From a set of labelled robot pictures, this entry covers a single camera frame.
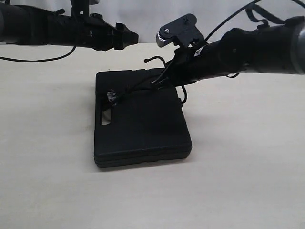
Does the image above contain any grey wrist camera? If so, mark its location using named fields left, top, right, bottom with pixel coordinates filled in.
left=70, top=0, right=100, bottom=17
left=156, top=13, right=204, bottom=48

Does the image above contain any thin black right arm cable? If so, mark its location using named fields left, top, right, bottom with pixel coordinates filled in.
left=202, top=0, right=305, bottom=43

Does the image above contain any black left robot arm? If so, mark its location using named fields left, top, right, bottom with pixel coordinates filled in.
left=0, top=3, right=139, bottom=51

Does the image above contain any black plastic carrying case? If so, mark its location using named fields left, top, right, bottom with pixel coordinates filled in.
left=93, top=68, right=192, bottom=168

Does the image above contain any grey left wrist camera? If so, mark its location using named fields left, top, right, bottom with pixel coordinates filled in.
left=70, top=0, right=100, bottom=17

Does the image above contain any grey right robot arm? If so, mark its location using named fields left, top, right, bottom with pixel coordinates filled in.
left=151, top=16, right=305, bottom=89

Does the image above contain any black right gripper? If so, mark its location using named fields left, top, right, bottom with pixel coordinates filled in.
left=145, top=47, right=203, bottom=91

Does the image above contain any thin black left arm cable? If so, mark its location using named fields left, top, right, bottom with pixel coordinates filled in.
left=0, top=45, right=77, bottom=63

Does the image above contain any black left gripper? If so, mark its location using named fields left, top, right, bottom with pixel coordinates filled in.
left=85, top=13, right=139, bottom=51

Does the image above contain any black braided rope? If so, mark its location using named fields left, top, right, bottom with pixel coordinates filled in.
left=102, top=56, right=189, bottom=108

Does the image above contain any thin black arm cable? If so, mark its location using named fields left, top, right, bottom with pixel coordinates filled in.
left=202, top=0, right=305, bottom=43
left=0, top=45, right=77, bottom=63

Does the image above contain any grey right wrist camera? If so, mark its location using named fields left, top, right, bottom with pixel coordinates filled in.
left=156, top=13, right=204, bottom=48

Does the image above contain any white backdrop curtain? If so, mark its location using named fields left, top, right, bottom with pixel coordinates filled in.
left=10, top=0, right=305, bottom=43

